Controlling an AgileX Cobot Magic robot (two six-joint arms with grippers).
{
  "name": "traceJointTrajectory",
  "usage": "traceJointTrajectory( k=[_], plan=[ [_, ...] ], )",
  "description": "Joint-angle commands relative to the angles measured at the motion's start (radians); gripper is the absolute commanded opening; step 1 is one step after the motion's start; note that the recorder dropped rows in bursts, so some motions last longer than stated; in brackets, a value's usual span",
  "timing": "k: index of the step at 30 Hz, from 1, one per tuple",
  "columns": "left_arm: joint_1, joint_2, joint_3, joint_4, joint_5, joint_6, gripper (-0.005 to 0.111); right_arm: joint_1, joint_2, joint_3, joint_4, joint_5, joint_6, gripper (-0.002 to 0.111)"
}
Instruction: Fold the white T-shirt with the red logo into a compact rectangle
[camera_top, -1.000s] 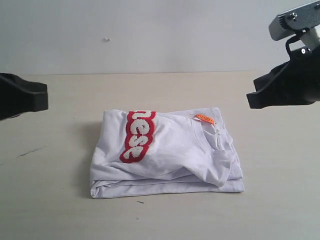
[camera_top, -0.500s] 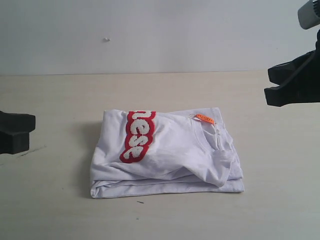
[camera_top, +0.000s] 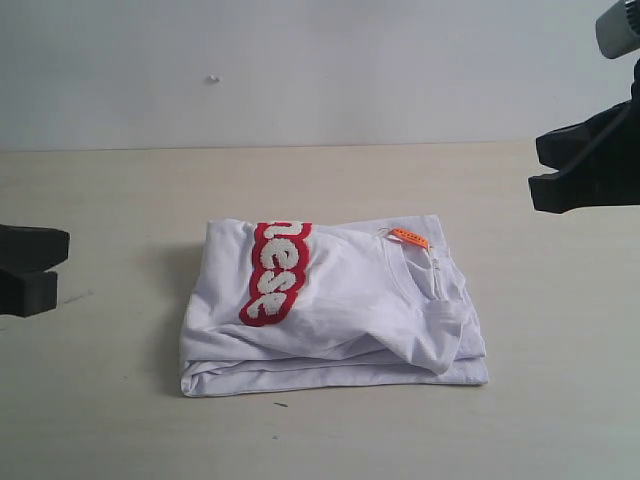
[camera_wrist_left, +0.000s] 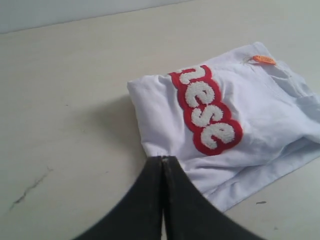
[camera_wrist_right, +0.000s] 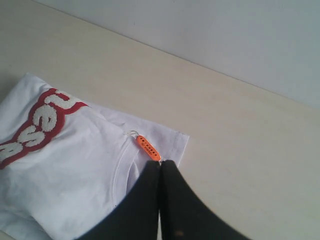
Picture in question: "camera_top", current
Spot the orange neck size tag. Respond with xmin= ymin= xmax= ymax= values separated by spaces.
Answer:
xmin=389 ymin=228 xmax=429 ymax=250

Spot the white t-shirt red lettering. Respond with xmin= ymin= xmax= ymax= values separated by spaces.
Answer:
xmin=180 ymin=215 xmax=489 ymax=398

